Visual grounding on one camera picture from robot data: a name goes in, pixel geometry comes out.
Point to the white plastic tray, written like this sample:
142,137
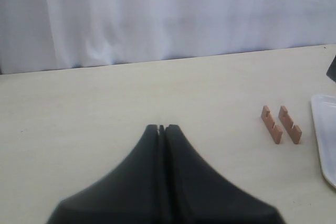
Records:
323,112

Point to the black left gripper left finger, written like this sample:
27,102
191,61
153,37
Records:
127,194

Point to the wooden notched piece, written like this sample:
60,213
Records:
274,129
294,131

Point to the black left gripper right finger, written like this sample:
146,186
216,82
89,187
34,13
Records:
201,195

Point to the white curtain backdrop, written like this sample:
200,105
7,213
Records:
39,35

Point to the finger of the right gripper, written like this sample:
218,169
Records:
331,72

